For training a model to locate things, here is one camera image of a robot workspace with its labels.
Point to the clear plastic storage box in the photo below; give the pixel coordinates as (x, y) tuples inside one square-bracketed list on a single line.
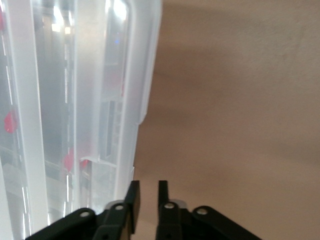
[(50, 112)]

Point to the clear ribbed plastic lid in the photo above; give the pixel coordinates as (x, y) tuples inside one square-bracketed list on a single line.
[(140, 62)]

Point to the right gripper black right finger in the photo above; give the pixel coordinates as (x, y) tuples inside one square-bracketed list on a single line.
[(167, 217)]

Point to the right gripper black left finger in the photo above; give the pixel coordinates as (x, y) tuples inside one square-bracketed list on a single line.
[(133, 207)]

